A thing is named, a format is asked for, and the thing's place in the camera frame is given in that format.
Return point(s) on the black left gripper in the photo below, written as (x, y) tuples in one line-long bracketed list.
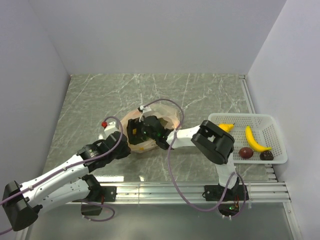
[(126, 151)]

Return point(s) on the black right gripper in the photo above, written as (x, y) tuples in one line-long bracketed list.
[(133, 124)]

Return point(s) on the orange translucent plastic bag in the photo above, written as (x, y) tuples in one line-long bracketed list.
[(161, 111)]

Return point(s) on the yellow pear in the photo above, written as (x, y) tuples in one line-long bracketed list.
[(226, 127)]

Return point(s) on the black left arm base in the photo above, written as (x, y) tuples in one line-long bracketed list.
[(94, 204)]

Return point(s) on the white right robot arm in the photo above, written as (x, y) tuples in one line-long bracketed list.
[(214, 143)]

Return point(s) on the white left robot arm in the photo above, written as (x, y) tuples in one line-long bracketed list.
[(70, 181)]

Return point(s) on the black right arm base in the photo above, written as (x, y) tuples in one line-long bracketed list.
[(230, 205)]

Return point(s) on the green round fruit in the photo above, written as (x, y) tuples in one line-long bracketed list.
[(163, 122)]

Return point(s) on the dark brown round fruit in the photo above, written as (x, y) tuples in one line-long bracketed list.
[(266, 156)]

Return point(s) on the dark red plum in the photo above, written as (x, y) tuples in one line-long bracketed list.
[(246, 153)]

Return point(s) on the yellow banana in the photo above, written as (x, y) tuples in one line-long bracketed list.
[(253, 143)]

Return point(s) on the white perforated plastic basket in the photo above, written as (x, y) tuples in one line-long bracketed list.
[(265, 132)]

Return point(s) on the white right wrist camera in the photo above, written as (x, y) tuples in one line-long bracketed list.
[(145, 111)]

